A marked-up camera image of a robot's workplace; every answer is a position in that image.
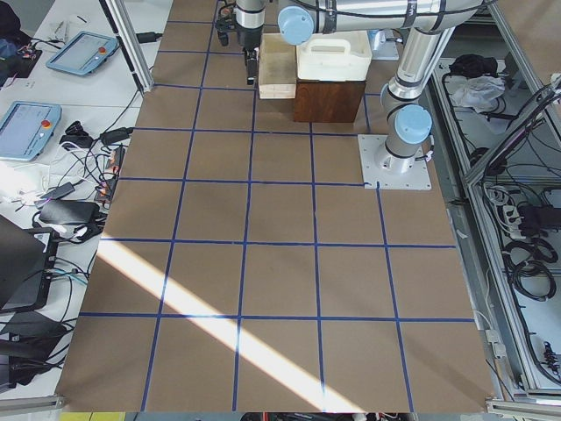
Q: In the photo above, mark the blue teach pendant lower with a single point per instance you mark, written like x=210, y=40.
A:
x=26, y=128

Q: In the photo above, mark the crumpled white cloth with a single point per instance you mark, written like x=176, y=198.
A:
x=480, y=94

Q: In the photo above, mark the blue teach pendant upper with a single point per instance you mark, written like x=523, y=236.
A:
x=83, y=54

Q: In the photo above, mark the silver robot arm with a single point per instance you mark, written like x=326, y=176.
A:
x=429, y=24
x=249, y=22

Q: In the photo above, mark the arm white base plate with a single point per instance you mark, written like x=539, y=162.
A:
x=381, y=170

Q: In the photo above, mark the dark brown wooden cabinet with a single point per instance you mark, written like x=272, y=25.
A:
x=327, y=102

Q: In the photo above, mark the white plastic bin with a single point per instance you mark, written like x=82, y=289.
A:
x=335, y=57

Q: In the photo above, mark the aluminium frame post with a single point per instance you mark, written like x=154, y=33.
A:
x=120, y=23

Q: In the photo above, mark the wooden drawer with white handle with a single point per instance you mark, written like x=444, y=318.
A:
x=277, y=68

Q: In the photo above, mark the blue teach pendant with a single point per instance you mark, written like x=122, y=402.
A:
x=83, y=54
x=26, y=128

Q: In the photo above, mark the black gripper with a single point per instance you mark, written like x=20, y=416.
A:
x=248, y=38

